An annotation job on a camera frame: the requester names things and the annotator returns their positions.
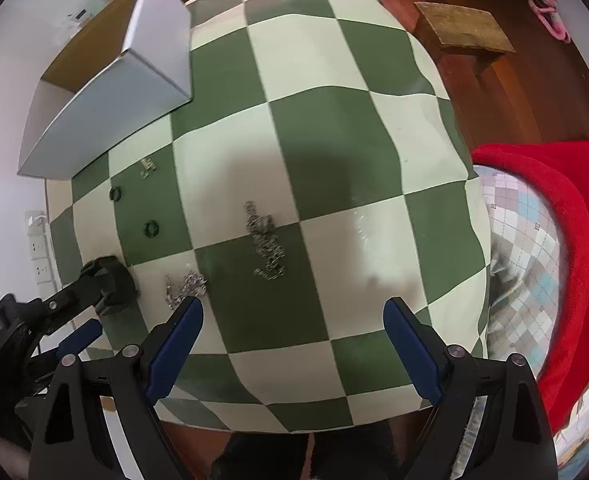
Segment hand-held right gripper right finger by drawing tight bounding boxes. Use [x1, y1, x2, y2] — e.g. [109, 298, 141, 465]
[383, 297, 558, 480]

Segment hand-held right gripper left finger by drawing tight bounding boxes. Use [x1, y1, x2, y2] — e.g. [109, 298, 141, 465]
[28, 296, 205, 480]

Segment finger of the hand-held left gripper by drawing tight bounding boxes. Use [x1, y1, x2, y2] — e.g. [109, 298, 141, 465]
[24, 259, 110, 337]
[30, 318, 104, 367]

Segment black fitness band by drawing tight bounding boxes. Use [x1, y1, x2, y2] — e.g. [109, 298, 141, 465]
[94, 256, 141, 317]

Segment short silver bracelet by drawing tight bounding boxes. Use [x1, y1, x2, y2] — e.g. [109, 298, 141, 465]
[163, 270, 209, 308]

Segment long silver chain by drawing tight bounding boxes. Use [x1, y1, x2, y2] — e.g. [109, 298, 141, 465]
[244, 201, 288, 278]

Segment silver cardboard box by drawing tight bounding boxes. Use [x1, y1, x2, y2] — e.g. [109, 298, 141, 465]
[17, 0, 194, 179]

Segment pastel patchwork quilt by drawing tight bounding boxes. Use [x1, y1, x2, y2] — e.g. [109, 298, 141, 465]
[475, 164, 570, 376]

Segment floral quilted blanket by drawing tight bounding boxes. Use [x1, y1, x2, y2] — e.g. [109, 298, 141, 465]
[552, 355, 589, 480]

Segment green white checkered tablecloth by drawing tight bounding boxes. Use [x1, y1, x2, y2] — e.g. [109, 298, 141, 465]
[44, 0, 493, 433]

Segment red blanket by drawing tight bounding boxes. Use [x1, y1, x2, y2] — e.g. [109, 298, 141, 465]
[469, 139, 589, 433]

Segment small wooden stool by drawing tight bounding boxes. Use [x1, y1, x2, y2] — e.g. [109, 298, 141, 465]
[413, 2, 516, 77]

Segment pink clothes hangers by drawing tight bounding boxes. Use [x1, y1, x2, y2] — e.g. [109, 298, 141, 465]
[528, 0, 573, 45]

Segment white wall socket strip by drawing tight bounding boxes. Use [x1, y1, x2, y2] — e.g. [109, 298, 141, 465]
[24, 210, 55, 288]

